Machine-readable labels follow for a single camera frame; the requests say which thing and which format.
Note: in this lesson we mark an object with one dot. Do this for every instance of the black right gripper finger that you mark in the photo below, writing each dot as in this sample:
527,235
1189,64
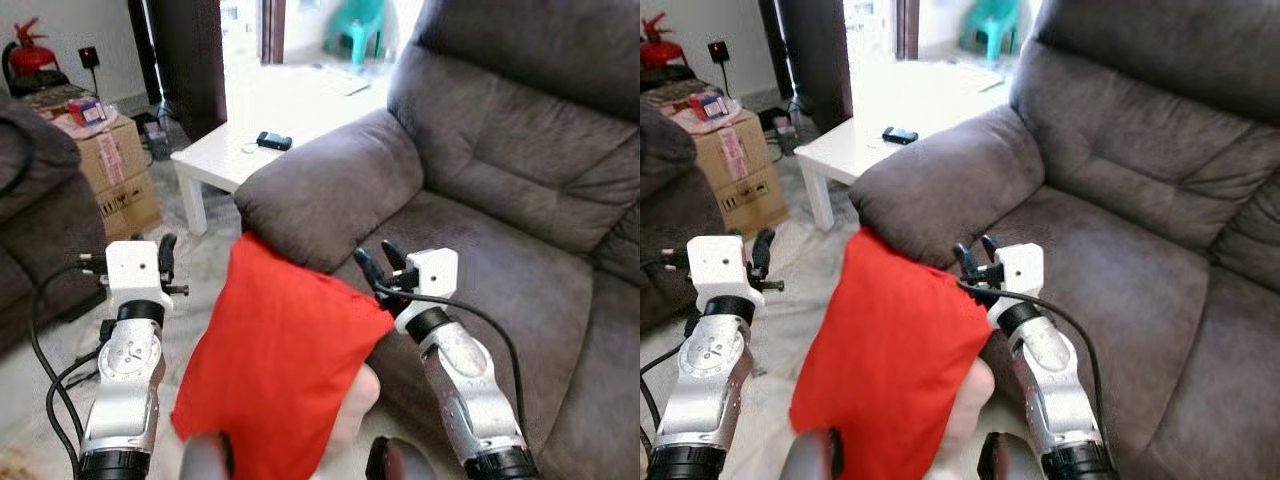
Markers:
990,248
367,268
965,262
394,254

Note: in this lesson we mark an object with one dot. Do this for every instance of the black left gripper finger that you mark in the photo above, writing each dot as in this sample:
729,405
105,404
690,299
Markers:
765,250
168,255

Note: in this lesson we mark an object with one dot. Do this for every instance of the red fabric pillow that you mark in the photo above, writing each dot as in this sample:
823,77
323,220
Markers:
280,360
890,360

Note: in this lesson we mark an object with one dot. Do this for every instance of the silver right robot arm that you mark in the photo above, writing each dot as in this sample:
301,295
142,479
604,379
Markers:
1050,390
470,390

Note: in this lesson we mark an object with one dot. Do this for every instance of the dark brown fabric sofa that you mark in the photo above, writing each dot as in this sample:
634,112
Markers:
40,200
670,200

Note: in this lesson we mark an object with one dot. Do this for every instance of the small dark floor charger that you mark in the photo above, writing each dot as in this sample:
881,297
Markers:
155,140
780,130

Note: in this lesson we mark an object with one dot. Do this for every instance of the brown fabric recliner sofa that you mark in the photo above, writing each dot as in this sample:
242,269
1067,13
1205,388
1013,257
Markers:
1130,150
500,150

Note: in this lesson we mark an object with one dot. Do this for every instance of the brown cardboard box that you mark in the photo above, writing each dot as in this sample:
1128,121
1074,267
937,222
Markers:
745,180
125,190

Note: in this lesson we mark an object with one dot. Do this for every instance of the white low table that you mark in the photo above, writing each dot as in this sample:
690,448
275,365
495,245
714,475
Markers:
850,155
225,160

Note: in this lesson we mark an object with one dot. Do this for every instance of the pale pink cushion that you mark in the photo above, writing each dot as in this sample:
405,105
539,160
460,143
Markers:
972,400
360,400

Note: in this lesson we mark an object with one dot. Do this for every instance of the small black phone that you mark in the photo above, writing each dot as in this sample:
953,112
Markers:
274,141
900,136

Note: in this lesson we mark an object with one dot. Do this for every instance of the small red blue packet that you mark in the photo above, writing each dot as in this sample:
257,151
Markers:
710,104
88,108

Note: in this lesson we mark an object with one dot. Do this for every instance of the white printed board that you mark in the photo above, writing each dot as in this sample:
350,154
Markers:
978,78
348,83

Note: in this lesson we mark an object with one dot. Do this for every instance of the robot left leg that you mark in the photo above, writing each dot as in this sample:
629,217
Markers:
810,458
205,460

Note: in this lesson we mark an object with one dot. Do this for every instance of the robot leg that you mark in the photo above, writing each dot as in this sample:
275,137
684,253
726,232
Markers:
810,458
205,460
395,462
1005,460

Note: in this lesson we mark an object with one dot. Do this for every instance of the robot right leg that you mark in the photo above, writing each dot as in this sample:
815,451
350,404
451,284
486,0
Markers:
1005,460
395,462

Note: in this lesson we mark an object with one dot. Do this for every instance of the dark patterned flat box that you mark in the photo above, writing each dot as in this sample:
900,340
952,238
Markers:
675,92
55,98

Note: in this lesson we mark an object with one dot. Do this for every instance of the dark brown door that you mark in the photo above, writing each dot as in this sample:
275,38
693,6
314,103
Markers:
812,60
190,60

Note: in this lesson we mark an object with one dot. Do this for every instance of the teal plastic stool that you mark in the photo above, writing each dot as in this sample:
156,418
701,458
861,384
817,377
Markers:
358,25
992,25

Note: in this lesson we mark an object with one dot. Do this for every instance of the red fire extinguisher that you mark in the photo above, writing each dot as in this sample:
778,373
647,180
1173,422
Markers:
32,58
660,50

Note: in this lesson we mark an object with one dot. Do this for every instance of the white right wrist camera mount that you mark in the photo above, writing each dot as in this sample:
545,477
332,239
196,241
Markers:
435,270
1020,268

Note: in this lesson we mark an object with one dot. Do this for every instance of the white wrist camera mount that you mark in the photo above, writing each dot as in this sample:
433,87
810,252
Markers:
435,270
135,270
1020,268
720,268

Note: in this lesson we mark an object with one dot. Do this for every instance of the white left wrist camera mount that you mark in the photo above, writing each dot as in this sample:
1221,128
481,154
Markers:
720,268
135,270

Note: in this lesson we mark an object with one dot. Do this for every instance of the black wall socket plug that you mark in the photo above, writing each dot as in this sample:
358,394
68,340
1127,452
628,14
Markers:
718,52
89,57

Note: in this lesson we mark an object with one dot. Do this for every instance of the dark brown door frame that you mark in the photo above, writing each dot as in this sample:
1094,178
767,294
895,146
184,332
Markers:
907,28
273,30

